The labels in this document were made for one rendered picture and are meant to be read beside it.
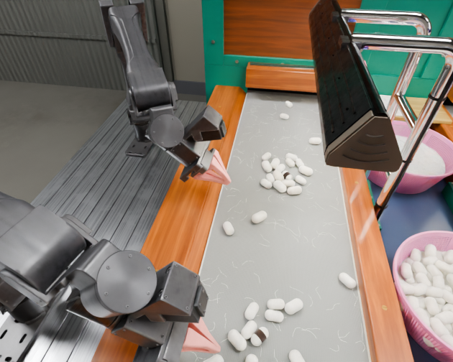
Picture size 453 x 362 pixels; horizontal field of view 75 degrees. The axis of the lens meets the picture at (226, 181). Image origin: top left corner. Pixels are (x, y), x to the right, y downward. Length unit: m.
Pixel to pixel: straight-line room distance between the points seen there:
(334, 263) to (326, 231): 0.08
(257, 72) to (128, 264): 0.88
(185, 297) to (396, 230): 0.63
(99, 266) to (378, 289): 0.47
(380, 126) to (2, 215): 0.40
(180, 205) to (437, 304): 0.54
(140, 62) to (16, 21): 2.77
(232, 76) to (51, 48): 2.33
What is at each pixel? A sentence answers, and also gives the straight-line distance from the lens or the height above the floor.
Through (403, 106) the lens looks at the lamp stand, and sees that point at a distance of 0.71.
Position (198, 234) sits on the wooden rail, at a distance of 0.63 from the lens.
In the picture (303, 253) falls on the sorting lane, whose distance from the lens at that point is 0.64.
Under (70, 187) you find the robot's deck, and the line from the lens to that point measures 0.96.
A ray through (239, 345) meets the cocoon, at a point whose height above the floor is 0.76.
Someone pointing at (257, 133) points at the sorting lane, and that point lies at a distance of 0.94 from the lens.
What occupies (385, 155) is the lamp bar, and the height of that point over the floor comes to 1.06.
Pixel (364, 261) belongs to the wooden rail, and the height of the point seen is 0.76.
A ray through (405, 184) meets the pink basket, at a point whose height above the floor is 0.72.
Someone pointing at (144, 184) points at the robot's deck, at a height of 0.67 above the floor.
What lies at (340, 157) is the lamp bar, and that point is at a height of 1.05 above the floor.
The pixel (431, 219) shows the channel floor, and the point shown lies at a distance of 0.92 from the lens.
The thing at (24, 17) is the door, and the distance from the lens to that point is 3.30.
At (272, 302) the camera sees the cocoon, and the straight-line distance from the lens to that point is 0.56.
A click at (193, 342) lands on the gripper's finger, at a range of 0.41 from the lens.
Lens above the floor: 1.26
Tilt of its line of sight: 43 degrees down
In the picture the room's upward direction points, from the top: straight up
